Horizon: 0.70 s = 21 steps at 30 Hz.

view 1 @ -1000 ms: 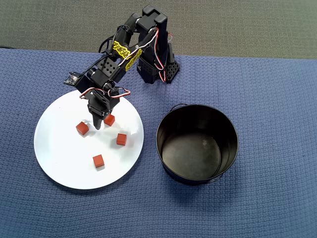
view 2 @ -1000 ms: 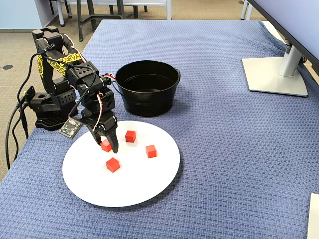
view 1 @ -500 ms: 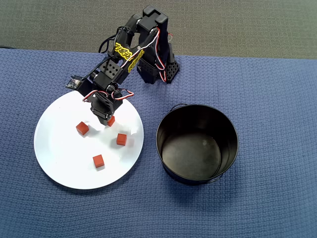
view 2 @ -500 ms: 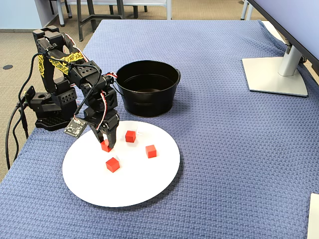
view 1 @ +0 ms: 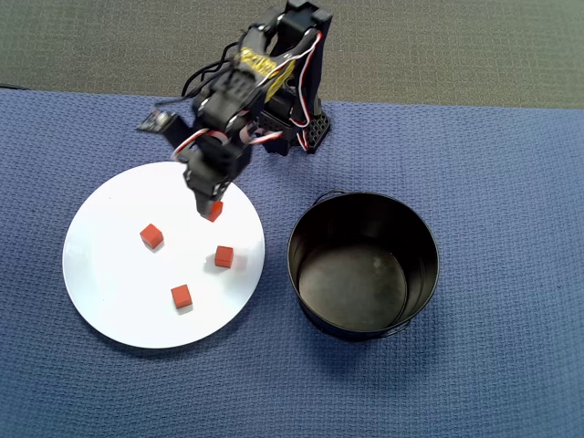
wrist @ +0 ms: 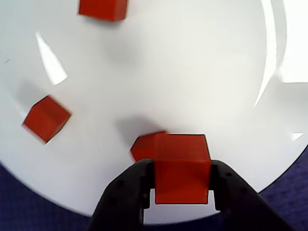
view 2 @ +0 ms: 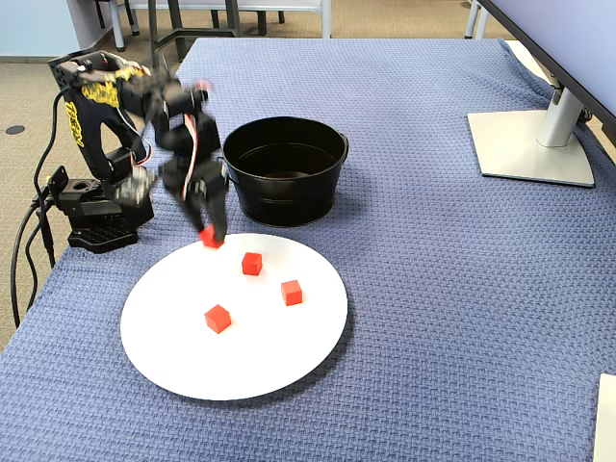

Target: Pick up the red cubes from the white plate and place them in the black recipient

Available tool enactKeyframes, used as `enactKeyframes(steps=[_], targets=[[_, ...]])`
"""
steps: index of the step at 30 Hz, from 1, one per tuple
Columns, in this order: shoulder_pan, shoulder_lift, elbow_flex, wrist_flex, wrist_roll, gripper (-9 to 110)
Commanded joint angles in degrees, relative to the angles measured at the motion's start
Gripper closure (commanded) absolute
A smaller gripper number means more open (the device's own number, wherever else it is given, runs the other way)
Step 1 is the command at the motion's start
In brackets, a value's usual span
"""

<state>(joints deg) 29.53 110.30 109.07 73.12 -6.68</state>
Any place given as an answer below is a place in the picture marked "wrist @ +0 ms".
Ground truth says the red cube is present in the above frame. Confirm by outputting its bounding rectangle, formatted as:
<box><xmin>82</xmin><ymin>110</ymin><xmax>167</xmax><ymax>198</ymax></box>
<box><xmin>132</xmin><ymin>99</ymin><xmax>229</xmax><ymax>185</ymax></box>
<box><xmin>129</xmin><ymin>131</ymin><xmax>168</xmax><ymax>162</ymax></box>
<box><xmin>153</xmin><ymin>133</ymin><xmax>212</xmax><ymax>205</ymax></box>
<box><xmin>78</xmin><ymin>0</ymin><xmax>128</xmax><ymax>23</ymax></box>
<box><xmin>21</xmin><ymin>95</ymin><xmax>72</xmax><ymax>145</ymax></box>

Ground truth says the blue woven table cloth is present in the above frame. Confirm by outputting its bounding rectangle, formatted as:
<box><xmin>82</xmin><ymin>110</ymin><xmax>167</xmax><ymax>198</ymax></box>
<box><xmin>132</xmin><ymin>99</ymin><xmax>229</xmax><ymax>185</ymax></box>
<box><xmin>0</xmin><ymin>146</ymin><xmax>308</xmax><ymax>231</ymax></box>

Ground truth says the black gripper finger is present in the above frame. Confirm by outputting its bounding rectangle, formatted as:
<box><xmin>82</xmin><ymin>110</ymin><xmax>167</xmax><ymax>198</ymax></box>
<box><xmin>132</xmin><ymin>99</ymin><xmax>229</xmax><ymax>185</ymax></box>
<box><xmin>207</xmin><ymin>160</ymin><xmax>296</xmax><ymax>231</ymax></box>
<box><xmin>88</xmin><ymin>158</ymin><xmax>155</xmax><ymax>231</ymax></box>

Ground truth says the white round plate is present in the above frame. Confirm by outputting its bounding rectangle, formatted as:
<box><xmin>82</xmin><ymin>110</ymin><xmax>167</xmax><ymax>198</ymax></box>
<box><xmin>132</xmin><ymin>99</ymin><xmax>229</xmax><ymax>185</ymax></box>
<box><xmin>0</xmin><ymin>0</ymin><xmax>308</xmax><ymax>226</ymax></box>

